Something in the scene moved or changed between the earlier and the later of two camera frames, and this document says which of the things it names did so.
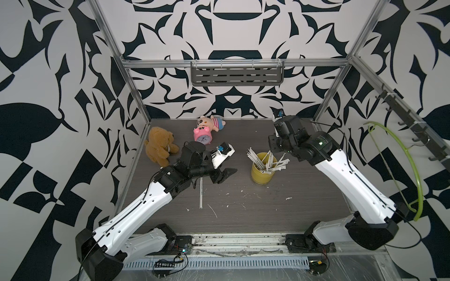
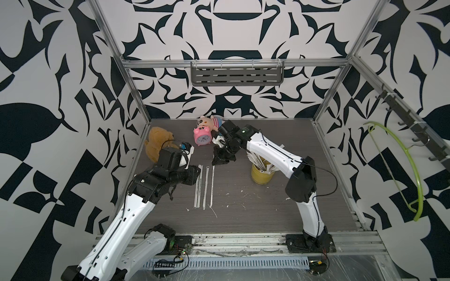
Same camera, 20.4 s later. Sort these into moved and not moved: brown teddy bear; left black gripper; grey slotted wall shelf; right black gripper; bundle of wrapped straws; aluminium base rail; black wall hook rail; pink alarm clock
Moved: right black gripper; left black gripper
Not moved: bundle of wrapped straws; brown teddy bear; aluminium base rail; pink alarm clock; black wall hook rail; grey slotted wall shelf
